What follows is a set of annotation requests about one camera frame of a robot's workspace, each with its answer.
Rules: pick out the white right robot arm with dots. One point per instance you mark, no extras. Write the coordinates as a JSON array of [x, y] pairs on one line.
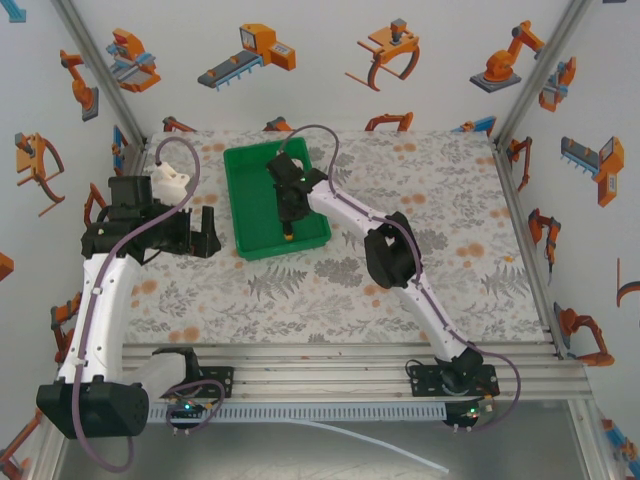
[[430, 305]]

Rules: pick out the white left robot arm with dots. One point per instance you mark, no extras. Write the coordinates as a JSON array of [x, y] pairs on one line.
[[102, 300]]

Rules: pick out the green plastic bin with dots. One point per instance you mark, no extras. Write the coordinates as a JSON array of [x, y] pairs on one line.
[[255, 210]]

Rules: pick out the floral patterned table mat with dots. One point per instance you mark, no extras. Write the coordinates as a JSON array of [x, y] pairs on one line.
[[310, 300]]

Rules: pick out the round circuit board with leds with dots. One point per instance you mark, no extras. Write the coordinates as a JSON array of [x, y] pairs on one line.
[[187, 407], [470, 412]]

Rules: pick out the thin white tube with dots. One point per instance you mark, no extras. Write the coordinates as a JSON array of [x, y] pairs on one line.
[[380, 442]]

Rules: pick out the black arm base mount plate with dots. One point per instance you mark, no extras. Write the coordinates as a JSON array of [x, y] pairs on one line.
[[217, 381], [425, 380]]

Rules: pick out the aluminium rail table edge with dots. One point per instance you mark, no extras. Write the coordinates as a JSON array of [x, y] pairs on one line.
[[325, 370]]

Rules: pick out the aluminium frame post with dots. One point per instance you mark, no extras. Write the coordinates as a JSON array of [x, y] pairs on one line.
[[542, 75], [100, 75]]

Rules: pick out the aluminium side rail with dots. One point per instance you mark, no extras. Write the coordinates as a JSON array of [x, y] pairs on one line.
[[530, 250]]

